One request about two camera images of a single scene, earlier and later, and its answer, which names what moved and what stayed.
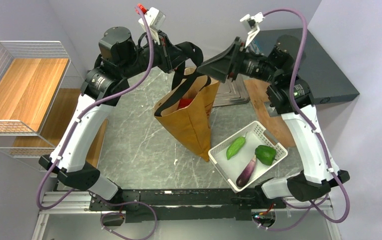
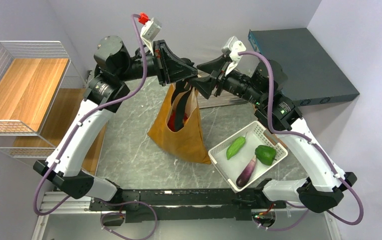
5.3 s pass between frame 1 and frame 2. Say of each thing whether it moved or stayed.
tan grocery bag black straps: moved
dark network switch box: stayed
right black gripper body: moved
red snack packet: moved
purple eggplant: stayed
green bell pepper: stayed
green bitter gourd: stayed
